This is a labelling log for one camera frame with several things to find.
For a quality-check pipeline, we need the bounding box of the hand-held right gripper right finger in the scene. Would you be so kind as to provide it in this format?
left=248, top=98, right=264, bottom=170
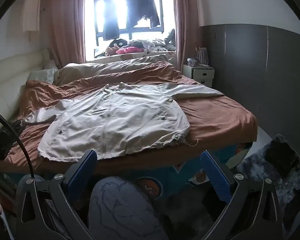
left=200, top=150, right=284, bottom=240

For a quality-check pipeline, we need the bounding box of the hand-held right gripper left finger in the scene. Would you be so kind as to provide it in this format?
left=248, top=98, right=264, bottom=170
left=15, top=149, right=98, bottom=240

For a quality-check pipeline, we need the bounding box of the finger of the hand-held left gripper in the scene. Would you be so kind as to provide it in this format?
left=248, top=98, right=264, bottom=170
left=9, top=120, right=25, bottom=137

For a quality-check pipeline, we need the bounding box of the beige zip jacket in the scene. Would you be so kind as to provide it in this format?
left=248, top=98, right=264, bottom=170
left=22, top=82, right=224, bottom=161

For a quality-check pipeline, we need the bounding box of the pile of clothes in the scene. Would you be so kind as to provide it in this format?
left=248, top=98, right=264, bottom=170
left=127, top=37, right=177, bottom=53

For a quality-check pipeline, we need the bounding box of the teal printed bed sheet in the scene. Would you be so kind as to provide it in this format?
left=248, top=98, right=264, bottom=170
left=97, top=141, right=255, bottom=203

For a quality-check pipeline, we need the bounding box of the grey shaggy rug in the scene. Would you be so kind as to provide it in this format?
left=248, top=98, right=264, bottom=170
left=230, top=134, right=300, bottom=230

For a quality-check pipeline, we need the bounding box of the cream padded headboard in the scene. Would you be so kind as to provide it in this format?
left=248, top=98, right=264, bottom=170
left=0, top=48, right=52, bottom=135

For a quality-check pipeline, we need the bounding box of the person's leg in printed pants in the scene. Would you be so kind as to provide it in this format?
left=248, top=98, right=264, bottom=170
left=87, top=176, right=169, bottom=240

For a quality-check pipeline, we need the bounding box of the pale green pillow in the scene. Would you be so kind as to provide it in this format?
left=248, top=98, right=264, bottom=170
left=27, top=60, right=59, bottom=83

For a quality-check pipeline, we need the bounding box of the brown bed blanket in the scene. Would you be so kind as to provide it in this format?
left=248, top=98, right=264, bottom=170
left=0, top=61, right=258, bottom=178

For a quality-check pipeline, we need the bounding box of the black bag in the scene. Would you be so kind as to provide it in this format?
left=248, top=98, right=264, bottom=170
left=265, top=139, right=299, bottom=178

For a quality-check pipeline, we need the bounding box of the beige duvet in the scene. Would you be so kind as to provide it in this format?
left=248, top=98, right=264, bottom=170
left=54, top=54, right=175, bottom=85

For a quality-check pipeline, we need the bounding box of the white nightstand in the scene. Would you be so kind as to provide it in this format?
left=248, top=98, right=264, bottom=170
left=182, top=64, right=215, bottom=88

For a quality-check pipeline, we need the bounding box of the pink curtain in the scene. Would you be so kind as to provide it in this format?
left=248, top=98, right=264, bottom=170
left=172, top=0, right=203, bottom=67
left=46, top=0, right=88, bottom=68

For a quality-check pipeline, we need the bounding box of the grey wardrobe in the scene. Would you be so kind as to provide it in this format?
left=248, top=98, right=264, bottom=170
left=200, top=24, right=300, bottom=160

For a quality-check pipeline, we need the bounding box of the cream hanging cloth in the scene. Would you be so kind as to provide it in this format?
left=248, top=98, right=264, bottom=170
left=21, top=0, right=42, bottom=33

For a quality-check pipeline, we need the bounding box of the pink plush toy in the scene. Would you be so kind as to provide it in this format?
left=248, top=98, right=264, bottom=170
left=116, top=46, right=143, bottom=55

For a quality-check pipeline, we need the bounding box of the black plush toy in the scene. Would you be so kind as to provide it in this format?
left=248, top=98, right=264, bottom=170
left=109, top=39, right=128, bottom=49

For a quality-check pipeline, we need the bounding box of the black hanging garment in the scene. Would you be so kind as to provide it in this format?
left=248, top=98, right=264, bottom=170
left=102, top=0, right=120, bottom=41

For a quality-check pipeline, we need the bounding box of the dark framed window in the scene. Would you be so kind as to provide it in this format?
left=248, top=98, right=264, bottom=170
left=85, top=0, right=177, bottom=63

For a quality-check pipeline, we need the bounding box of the dark hanging jacket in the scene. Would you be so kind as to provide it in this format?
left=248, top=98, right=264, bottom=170
left=126, top=0, right=161, bottom=29

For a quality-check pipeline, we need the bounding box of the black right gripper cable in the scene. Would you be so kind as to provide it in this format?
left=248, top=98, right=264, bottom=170
left=0, top=106, right=37, bottom=180

